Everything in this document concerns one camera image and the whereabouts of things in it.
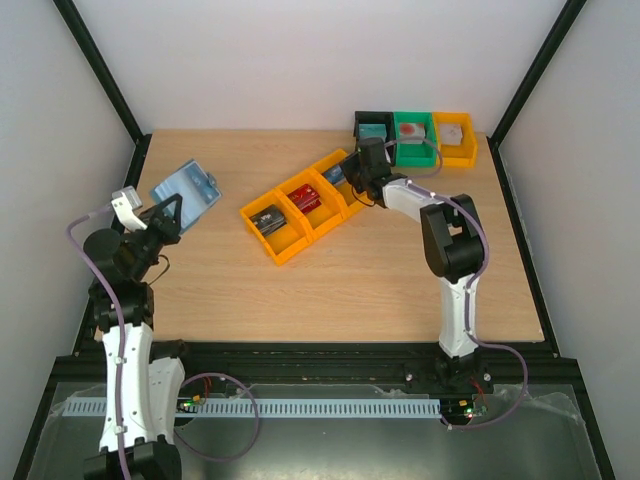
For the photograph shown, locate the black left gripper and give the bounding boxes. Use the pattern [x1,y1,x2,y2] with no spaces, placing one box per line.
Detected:
[128,194,182,282]

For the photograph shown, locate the blue credit card stack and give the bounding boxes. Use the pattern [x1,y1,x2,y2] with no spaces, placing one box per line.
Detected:
[322,165,345,187]

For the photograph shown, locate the blue card holder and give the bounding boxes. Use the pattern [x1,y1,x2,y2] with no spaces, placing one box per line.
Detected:
[150,159,222,234]

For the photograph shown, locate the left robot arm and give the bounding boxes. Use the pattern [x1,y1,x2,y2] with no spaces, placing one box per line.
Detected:
[78,187,185,479]

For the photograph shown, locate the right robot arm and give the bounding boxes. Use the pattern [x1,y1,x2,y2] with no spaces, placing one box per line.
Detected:
[339,138,489,392]

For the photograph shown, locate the yellow bin with blue cards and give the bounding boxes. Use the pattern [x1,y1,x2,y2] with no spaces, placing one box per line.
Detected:
[312,149,368,219]

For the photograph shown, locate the teal card deck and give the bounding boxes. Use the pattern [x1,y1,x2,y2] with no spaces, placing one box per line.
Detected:
[358,123,387,142]

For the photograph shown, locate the yellow bin with red cards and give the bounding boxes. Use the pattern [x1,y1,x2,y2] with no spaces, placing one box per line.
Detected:
[277,168,346,240]

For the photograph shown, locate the grey card deck in green bin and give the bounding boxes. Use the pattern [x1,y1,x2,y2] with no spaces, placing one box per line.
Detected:
[398,122,426,145]

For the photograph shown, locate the red credit card stack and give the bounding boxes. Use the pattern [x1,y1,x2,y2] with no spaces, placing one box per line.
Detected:
[287,184,321,214]

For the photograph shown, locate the black credit card stack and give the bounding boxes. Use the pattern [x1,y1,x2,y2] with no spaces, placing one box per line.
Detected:
[250,204,287,237]

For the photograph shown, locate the green storage bin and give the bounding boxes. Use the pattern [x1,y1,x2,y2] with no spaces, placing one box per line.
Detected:
[394,111,437,168]

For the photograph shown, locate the black storage bin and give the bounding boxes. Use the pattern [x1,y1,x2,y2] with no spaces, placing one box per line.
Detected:
[353,111,396,144]

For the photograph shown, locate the grey deck in orange bin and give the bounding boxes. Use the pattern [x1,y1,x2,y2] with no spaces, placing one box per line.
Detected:
[438,122,463,147]

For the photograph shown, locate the orange storage bin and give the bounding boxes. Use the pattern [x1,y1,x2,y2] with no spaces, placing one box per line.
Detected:
[433,112,478,168]

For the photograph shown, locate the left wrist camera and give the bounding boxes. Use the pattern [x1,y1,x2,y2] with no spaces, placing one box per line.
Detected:
[111,186,147,232]

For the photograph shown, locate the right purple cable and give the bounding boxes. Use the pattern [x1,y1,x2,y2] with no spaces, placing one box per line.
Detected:
[382,138,530,432]

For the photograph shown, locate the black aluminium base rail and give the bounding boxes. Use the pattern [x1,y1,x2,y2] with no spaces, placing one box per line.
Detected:
[47,341,584,396]

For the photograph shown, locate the light blue cable duct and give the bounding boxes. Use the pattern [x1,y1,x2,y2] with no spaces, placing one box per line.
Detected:
[58,395,443,420]

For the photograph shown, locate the black frame post left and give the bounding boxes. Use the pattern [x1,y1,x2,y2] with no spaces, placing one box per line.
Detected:
[52,0,151,149]

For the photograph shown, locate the black frame post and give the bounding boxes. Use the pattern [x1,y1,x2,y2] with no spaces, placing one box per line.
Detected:
[52,0,151,149]
[488,0,587,149]

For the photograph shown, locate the black frame post right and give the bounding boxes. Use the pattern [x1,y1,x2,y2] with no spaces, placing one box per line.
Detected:
[488,0,587,149]

